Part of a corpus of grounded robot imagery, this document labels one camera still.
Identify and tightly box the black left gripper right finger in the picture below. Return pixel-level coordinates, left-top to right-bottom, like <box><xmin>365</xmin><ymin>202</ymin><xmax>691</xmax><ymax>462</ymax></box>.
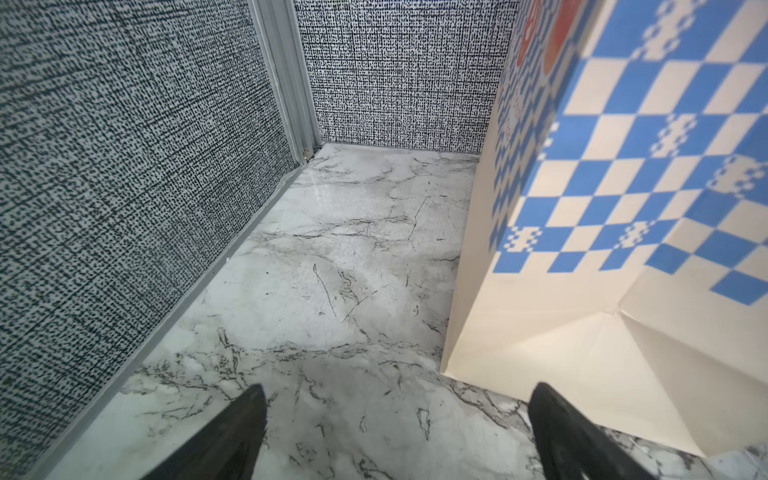
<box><xmin>528</xmin><ymin>382</ymin><xmax>653</xmax><ymax>480</ymax></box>

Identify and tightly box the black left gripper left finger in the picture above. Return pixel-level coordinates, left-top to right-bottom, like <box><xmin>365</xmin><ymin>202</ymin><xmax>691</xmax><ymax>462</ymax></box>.
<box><xmin>144</xmin><ymin>385</ymin><xmax>267</xmax><ymax>480</ymax></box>

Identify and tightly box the blue checkered paper bag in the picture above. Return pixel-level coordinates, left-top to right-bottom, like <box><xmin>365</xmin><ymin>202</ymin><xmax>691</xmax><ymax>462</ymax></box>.
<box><xmin>440</xmin><ymin>1</ymin><xmax>767</xmax><ymax>457</ymax></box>

